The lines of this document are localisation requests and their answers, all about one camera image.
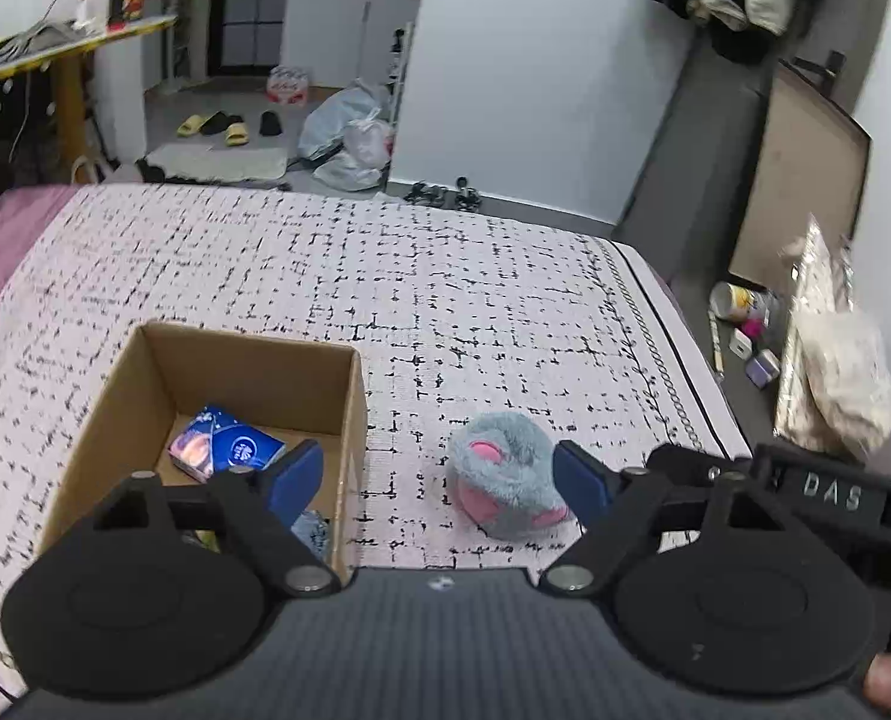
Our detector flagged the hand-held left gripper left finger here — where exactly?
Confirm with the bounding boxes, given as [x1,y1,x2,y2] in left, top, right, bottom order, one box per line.
[89,439,343,597]

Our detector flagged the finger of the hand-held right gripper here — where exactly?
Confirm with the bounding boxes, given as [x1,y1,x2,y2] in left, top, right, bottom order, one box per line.
[644,442,757,487]

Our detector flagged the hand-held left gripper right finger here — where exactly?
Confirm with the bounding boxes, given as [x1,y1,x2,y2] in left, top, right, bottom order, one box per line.
[539,441,789,595]

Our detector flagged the grey plush mouse toy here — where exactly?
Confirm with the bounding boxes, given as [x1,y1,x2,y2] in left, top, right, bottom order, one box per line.
[445,411,577,541]

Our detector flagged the blue tissue packet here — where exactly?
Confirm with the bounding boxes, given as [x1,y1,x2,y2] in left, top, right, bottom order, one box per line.
[167,405,289,482]

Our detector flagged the cardboard box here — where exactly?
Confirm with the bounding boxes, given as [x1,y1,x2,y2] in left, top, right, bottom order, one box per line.
[36,321,369,586]

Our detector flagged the small purple box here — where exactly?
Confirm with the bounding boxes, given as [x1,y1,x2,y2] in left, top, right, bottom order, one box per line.
[745,351,782,389]

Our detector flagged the plastic bag with dotted cloth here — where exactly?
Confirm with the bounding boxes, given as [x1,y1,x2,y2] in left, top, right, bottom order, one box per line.
[773,214,891,462]

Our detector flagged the white jar with yellow label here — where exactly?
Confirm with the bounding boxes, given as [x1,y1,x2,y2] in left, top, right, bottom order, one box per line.
[707,281,780,327]

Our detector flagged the white printed blanket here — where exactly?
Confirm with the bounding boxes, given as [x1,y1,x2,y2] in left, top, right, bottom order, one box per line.
[0,184,735,720]

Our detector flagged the dark grey chair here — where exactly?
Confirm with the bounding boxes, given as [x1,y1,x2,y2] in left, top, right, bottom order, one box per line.
[614,52,891,466]

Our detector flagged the brown board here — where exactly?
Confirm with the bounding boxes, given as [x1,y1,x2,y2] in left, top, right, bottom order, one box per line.
[728,60,874,297]

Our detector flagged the black dumbbells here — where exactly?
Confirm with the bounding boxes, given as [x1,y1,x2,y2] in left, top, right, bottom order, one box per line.
[404,176,484,212]

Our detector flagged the white floor mat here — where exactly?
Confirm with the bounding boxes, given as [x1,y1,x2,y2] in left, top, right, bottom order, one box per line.
[145,141,289,185]

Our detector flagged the white plastic bag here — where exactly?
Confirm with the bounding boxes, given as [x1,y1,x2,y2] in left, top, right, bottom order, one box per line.
[314,116,395,192]

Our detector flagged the translucent plastic bag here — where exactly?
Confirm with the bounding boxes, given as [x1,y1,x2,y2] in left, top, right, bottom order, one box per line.
[297,79,394,166]

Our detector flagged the pink bedsheet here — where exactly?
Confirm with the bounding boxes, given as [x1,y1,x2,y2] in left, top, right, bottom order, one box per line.
[0,184,79,338]

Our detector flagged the pack of water bottles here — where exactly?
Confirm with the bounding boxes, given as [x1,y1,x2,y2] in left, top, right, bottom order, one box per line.
[266,65,311,104]

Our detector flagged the white cabinet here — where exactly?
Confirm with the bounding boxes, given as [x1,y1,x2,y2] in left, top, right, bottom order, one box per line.
[278,0,424,91]

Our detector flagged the black dotted cloth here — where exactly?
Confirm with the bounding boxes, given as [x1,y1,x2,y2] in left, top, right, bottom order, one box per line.
[0,71,64,241]

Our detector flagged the black framed glass door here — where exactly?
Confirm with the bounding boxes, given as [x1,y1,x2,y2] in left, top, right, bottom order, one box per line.
[205,0,296,80]

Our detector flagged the round yellow-edged table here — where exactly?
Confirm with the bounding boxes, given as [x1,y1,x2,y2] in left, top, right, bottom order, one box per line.
[0,15,178,188]

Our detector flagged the grey cloth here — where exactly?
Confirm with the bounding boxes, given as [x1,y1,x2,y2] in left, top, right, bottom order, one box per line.
[0,19,79,65]

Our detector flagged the white charger with cable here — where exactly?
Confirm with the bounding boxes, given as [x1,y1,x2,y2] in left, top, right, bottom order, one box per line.
[40,0,97,27]

